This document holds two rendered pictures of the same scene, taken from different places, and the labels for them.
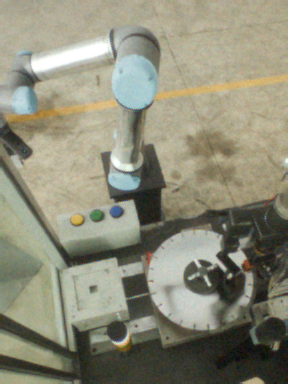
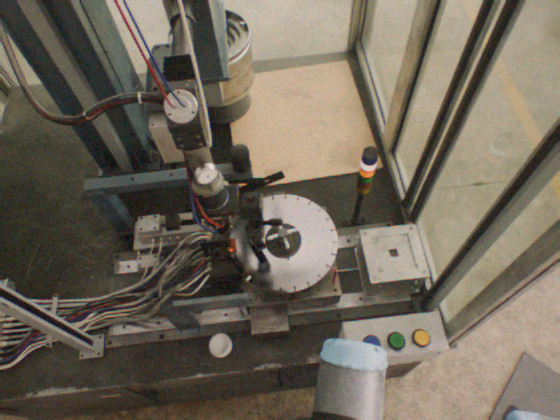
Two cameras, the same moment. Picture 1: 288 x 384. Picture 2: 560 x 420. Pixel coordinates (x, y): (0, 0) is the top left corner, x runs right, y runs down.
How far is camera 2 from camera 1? 94 cm
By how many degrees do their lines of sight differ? 55
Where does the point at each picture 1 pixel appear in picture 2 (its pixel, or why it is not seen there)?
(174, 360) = not seen: hidden behind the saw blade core
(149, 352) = (336, 219)
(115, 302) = (370, 237)
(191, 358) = not seen: hidden behind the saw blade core
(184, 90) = not seen: outside the picture
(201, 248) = (276, 270)
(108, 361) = (375, 216)
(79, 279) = (409, 264)
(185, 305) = (303, 216)
